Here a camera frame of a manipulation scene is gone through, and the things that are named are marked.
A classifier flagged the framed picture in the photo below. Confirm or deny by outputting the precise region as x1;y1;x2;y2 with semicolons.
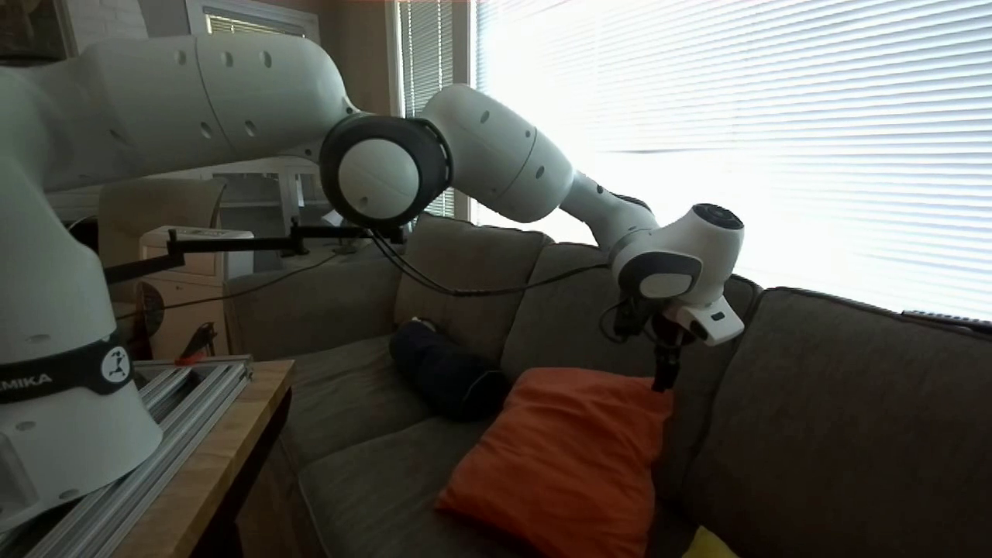
0;0;76;64

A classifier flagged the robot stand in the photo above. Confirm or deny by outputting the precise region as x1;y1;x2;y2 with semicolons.
0;355;296;558

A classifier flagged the red-handled clamp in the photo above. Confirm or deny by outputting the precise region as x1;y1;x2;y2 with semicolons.
175;322;219;367

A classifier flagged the black cable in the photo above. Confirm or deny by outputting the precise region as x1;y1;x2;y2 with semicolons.
115;253;343;321

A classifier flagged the wide window with blinds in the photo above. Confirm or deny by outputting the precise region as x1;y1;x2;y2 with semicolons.
473;0;992;323

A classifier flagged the narrow window with blinds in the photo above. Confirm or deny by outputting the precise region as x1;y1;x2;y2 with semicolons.
397;0;460;219

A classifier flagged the dark blue bolster pillow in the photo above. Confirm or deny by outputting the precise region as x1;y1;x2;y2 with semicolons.
387;317;513;424

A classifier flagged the grey-brown sofa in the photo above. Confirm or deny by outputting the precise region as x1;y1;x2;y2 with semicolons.
224;212;992;558

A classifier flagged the orange pillow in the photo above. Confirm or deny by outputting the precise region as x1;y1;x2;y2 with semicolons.
435;367;676;558

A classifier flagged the yellow cushion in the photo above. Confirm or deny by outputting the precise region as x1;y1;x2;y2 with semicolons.
681;525;742;558

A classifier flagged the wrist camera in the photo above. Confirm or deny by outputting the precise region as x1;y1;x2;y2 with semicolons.
615;298;653;342

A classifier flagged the white cabinet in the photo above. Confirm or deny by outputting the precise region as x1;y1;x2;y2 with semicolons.
139;226;256;359

